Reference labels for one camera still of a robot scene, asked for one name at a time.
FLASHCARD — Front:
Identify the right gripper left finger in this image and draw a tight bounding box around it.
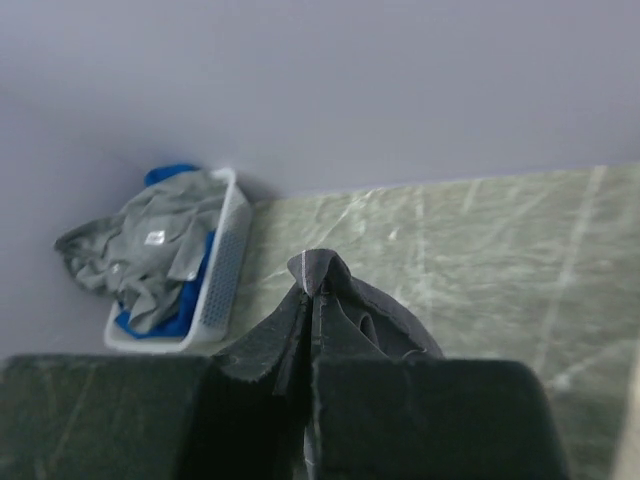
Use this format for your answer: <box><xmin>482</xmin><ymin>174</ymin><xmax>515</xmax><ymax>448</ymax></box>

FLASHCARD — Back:
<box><xmin>199</xmin><ymin>289</ymin><xmax>311</xmax><ymax>479</ymax></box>

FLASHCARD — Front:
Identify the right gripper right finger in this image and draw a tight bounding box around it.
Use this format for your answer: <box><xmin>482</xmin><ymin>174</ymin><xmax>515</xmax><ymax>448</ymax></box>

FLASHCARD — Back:
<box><xmin>309</xmin><ymin>294</ymin><xmax>569</xmax><ymax>480</ymax></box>

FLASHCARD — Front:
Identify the dark grey checked pillowcase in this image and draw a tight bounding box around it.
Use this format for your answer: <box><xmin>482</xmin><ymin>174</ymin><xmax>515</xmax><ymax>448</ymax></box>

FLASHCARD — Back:
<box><xmin>287</xmin><ymin>248</ymin><xmax>444</xmax><ymax>361</ymax></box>

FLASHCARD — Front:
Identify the blue cloth in basket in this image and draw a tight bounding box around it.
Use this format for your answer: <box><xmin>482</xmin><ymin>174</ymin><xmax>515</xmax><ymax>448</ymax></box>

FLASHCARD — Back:
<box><xmin>115</xmin><ymin>164</ymin><xmax>215</xmax><ymax>340</ymax></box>

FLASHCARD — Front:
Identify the white plastic laundry basket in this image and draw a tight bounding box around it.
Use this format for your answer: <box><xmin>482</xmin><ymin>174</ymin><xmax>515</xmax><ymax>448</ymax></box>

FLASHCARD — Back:
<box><xmin>103</xmin><ymin>167</ymin><xmax>253</xmax><ymax>355</ymax></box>

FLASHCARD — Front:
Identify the grey crumpled shirt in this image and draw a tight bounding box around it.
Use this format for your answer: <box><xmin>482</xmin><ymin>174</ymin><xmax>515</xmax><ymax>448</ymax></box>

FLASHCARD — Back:
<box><xmin>54</xmin><ymin>169</ymin><xmax>226</xmax><ymax>333</ymax></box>

